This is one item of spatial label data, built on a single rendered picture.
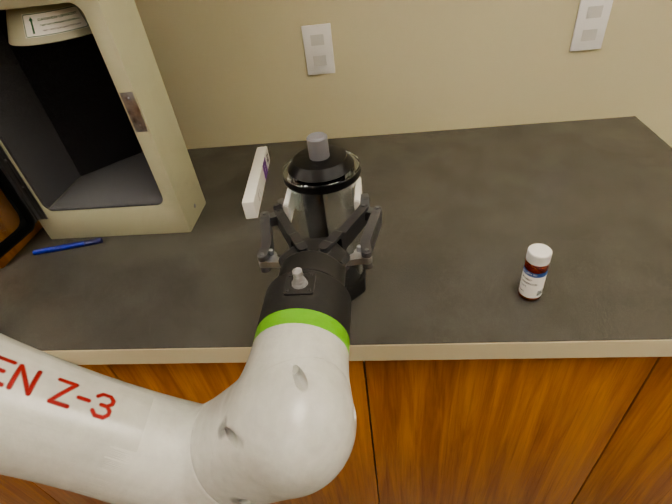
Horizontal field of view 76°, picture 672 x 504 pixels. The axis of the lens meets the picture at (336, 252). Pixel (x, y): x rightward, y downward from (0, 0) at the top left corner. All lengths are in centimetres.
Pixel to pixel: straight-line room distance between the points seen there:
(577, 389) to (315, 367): 58
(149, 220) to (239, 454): 69
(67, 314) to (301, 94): 75
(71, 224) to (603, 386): 105
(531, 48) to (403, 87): 31
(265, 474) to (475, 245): 58
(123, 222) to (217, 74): 47
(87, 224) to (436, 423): 81
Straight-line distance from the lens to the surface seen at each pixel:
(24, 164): 105
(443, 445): 98
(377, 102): 121
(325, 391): 35
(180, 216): 94
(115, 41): 82
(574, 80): 130
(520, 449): 102
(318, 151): 58
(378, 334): 66
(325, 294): 42
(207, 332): 73
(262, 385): 35
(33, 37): 91
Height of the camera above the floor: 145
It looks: 39 degrees down
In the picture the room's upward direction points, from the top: 8 degrees counter-clockwise
